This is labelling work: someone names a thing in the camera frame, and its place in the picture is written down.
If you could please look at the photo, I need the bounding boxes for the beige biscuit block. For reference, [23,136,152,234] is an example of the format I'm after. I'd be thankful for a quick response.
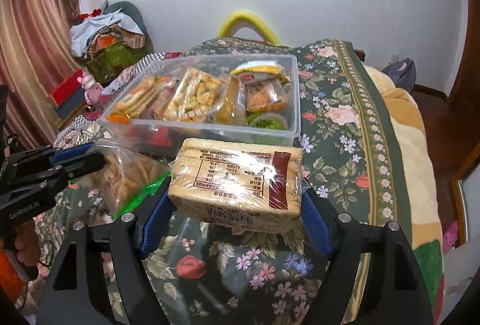
[168,138,303,234]

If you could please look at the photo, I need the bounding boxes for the white yellow snack bag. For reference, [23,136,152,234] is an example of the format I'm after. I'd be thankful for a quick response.
[230,60,290,85]

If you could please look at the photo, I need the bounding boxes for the left hand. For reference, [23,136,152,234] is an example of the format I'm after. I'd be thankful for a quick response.
[15,219,41,266]

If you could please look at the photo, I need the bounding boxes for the red box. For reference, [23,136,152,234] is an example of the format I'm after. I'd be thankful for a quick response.
[50,69,86,119]

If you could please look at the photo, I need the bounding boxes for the clear bag round crackers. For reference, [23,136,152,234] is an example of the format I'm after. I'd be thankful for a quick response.
[85,139,169,215]

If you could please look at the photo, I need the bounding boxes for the pink plush toy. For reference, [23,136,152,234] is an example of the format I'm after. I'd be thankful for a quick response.
[77,73,103,105]

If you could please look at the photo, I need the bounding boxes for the pink slipper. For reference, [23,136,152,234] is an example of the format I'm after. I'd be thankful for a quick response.
[442,220,459,254]

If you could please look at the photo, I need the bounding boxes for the green snack packet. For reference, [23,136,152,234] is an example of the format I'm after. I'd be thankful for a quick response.
[113,173,170,220]

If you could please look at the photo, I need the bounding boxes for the orange cracker pack in box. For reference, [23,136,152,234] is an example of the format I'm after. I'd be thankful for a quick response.
[106,76,178,124]

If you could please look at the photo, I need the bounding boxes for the pile of clothes and bags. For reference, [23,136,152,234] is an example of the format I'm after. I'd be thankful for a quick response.
[69,1,154,84]

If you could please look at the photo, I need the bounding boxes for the floral green bedspread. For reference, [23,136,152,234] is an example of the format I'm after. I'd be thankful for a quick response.
[37,39,431,324]

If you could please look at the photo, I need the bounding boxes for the striped pink curtain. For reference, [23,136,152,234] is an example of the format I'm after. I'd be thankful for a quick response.
[1,0,80,148]

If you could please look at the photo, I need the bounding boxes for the beige fleece blanket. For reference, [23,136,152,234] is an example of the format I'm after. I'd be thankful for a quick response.
[366,66,444,313]

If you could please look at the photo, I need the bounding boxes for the yellow cookie pack in box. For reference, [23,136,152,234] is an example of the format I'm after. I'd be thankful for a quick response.
[162,67,222,123]

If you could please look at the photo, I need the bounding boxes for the clear plastic storage box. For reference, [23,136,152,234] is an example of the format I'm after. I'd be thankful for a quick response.
[99,53,301,158]

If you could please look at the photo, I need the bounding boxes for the green jelly cup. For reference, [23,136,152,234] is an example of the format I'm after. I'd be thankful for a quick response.
[247,112,289,131]

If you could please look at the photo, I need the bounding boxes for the orange snack packet in box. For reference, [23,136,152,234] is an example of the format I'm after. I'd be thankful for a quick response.
[246,79,290,113]

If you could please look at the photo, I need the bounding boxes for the grey backpack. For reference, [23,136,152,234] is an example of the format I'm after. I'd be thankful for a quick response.
[382,58,416,92]

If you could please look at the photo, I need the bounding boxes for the yellow foam bed rail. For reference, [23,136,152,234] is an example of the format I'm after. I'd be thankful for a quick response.
[216,11,281,45]

